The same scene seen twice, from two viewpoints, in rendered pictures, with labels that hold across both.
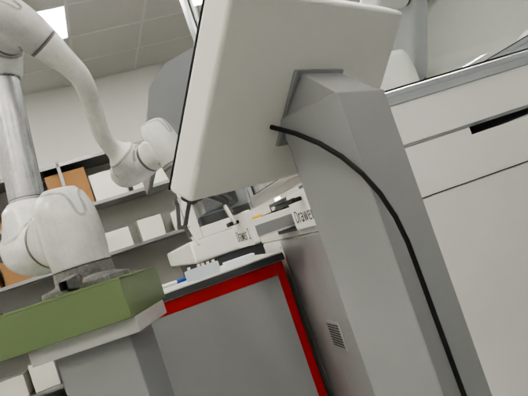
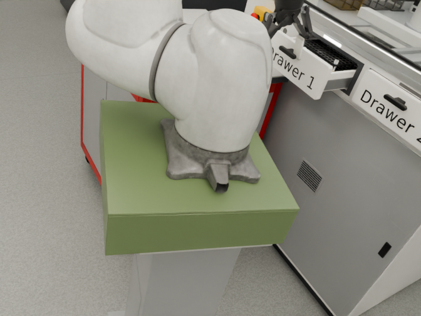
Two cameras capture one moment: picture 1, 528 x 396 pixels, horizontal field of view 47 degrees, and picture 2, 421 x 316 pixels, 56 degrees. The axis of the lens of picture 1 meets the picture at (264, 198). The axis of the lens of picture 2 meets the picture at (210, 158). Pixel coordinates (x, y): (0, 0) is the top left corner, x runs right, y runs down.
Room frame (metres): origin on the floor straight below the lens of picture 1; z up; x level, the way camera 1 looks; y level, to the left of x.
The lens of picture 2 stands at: (1.04, 0.79, 1.34)
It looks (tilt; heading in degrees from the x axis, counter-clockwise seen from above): 37 degrees down; 333
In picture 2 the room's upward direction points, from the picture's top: 15 degrees clockwise
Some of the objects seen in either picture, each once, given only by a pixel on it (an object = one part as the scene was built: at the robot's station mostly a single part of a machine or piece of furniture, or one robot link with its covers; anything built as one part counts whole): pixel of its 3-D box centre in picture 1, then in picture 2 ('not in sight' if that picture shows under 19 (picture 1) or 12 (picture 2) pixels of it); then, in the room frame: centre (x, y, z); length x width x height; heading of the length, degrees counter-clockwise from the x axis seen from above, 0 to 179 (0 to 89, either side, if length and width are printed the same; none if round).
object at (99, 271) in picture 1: (82, 277); (212, 146); (1.60, 0.52, 0.89); 0.22 x 0.18 x 0.06; 173
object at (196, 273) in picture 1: (203, 271); not in sight; (2.28, 0.30, 0.78); 0.12 x 0.08 x 0.04; 92
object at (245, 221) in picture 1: (243, 229); (293, 61); (2.04, 0.10, 0.87); 0.29 x 0.02 x 0.11; 14
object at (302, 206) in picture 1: (306, 207); (397, 110); (1.76, -0.11, 0.87); 0.29 x 0.02 x 0.11; 14
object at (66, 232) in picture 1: (67, 227); (221, 76); (1.63, 0.52, 1.03); 0.18 x 0.16 x 0.22; 49
